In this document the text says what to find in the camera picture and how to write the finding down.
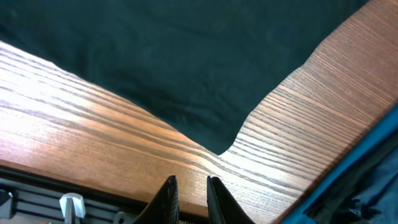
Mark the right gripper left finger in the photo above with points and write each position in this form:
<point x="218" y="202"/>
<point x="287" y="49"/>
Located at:
<point x="164" y="207"/>

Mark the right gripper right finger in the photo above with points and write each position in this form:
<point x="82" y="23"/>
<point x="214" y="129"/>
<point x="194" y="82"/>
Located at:
<point x="222" y="206"/>

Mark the black shorts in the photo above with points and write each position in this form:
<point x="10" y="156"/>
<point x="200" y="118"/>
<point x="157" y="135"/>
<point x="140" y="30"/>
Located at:
<point x="199" y="65"/>

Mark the blue polo shirt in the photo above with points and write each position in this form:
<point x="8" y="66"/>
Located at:
<point x="362" y="187"/>

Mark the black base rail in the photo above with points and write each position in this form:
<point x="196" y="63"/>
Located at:
<point x="54" y="201"/>

